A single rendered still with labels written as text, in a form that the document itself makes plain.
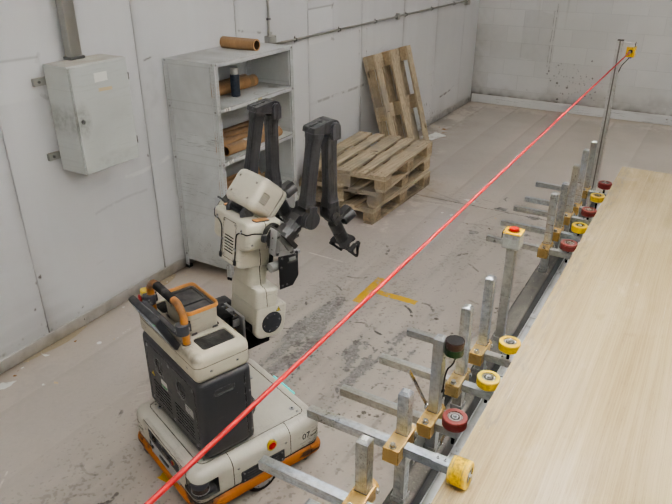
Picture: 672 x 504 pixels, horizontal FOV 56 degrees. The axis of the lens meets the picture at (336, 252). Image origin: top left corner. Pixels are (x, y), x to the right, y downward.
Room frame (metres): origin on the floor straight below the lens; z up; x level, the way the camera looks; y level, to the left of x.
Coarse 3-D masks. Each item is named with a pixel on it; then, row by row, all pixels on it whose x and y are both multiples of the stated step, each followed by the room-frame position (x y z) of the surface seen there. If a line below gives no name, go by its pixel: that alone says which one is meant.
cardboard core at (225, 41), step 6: (222, 36) 4.77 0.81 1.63; (228, 36) 4.76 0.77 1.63; (222, 42) 4.74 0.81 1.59; (228, 42) 4.71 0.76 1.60; (234, 42) 4.68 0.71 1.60; (240, 42) 4.66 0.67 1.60; (246, 42) 4.63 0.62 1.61; (252, 42) 4.61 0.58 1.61; (258, 42) 4.66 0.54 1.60; (234, 48) 4.71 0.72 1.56; (240, 48) 4.67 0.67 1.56; (246, 48) 4.64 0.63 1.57; (252, 48) 4.61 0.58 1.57; (258, 48) 4.65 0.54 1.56
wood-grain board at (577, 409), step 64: (640, 192) 3.57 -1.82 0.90; (576, 256) 2.72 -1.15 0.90; (640, 256) 2.72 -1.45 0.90; (576, 320) 2.16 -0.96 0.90; (640, 320) 2.16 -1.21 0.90; (512, 384) 1.75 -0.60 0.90; (576, 384) 1.75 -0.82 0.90; (640, 384) 1.75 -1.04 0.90; (512, 448) 1.45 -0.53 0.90; (576, 448) 1.45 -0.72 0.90; (640, 448) 1.45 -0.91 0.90
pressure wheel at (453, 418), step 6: (444, 414) 1.59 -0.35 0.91; (450, 414) 1.59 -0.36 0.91; (456, 414) 1.59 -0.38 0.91; (462, 414) 1.59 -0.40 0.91; (444, 420) 1.57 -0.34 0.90; (450, 420) 1.56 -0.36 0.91; (456, 420) 1.57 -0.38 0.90; (462, 420) 1.56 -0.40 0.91; (444, 426) 1.56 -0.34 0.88; (450, 426) 1.55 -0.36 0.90; (456, 426) 1.54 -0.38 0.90; (462, 426) 1.55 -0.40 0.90; (456, 432) 1.54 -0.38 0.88
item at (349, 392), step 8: (344, 384) 1.80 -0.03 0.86; (344, 392) 1.77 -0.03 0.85; (352, 392) 1.76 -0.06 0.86; (360, 392) 1.76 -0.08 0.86; (360, 400) 1.74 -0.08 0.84; (368, 400) 1.72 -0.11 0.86; (376, 400) 1.72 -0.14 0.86; (384, 400) 1.72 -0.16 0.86; (376, 408) 1.71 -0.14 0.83; (384, 408) 1.69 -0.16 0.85; (392, 408) 1.68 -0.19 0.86; (416, 416) 1.64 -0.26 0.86; (440, 424) 1.60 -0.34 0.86; (440, 432) 1.59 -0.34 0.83; (448, 432) 1.57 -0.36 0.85
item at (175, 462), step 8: (144, 424) 2.29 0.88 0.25; (152, 432) 2.22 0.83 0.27; (152, 440) 2.24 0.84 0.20; (160, 440) 2.16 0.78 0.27; (160, 448) 2.17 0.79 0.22; (168, 448) 2.11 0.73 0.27; (168, 456) 2.10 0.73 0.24; (176, 456) 2.07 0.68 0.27; (176, 464) 2.05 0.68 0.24; (176, 472) 2.05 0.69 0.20; (184, 480) 1.99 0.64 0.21
